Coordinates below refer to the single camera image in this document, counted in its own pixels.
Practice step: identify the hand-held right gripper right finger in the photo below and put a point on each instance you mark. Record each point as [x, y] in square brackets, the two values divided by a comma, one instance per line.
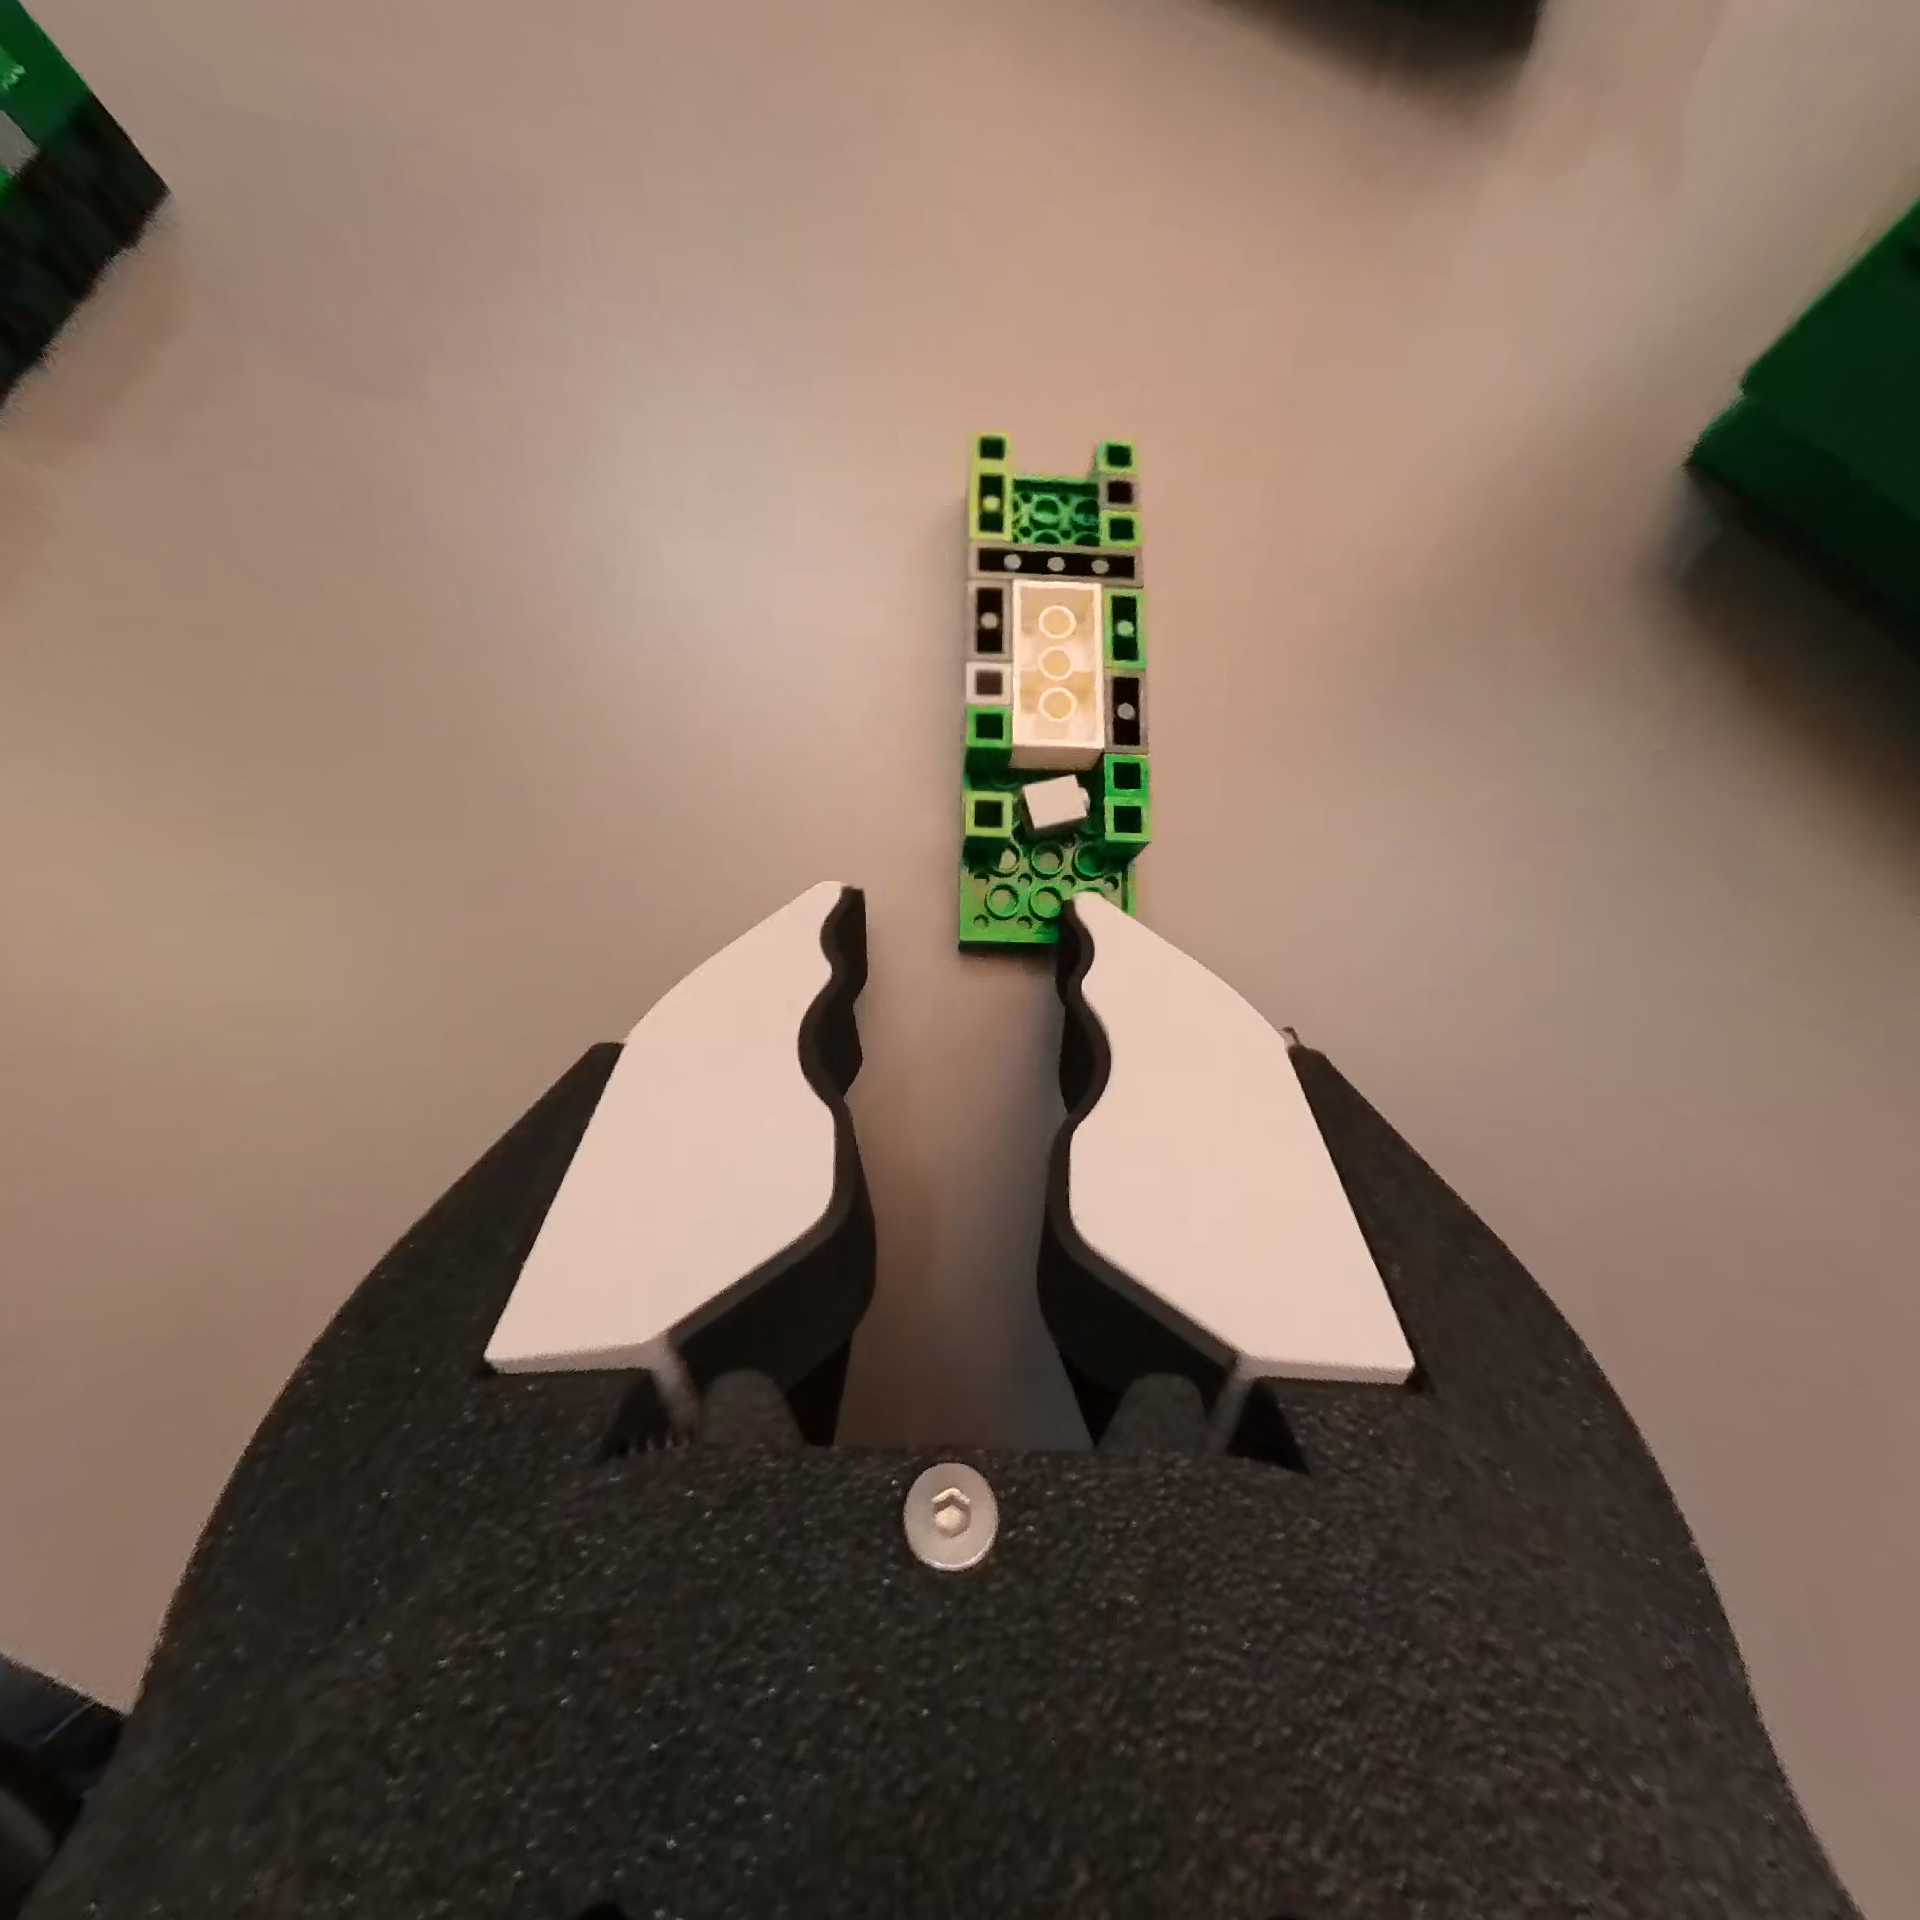
[1230, 1185]

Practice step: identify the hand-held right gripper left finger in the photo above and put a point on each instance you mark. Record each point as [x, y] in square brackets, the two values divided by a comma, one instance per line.
[704, 1185]

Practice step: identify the green lego panel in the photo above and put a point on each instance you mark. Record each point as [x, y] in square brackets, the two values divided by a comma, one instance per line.
[1060, 676]

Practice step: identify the green lego creeper figure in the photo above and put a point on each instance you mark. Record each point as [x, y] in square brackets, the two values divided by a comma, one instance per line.
[69, 195]

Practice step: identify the green plastic bin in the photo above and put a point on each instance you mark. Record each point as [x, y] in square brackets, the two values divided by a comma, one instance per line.
[1829, 449]

